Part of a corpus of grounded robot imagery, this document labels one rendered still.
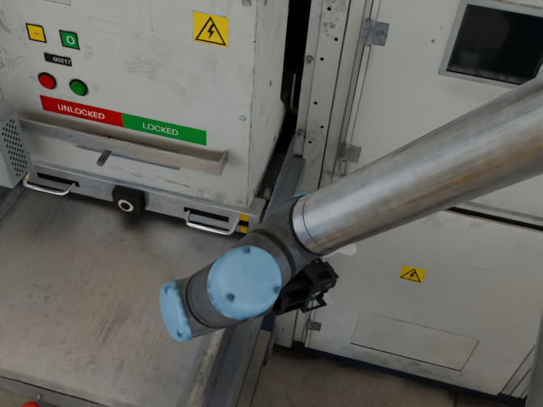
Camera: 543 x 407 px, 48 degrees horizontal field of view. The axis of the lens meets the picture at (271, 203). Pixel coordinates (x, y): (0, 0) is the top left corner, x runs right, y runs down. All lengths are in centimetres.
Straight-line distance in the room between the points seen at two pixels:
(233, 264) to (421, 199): 26
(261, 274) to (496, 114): 36
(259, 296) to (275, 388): 124
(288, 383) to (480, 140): 151
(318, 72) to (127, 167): 43
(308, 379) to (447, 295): 59
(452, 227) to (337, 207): 76
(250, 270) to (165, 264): 44
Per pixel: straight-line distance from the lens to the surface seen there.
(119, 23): 103
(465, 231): 150
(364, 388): 206
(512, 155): 60
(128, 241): 126
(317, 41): 124
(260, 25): 95
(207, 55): 99
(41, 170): 134
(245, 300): 79
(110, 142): 114
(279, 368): 205
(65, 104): 119
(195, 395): 106
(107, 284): 120
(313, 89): 130
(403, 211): 70
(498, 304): 171
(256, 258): 80
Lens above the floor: 180
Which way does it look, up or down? 47 degrees down
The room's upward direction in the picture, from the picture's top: 5 degrees clockwise
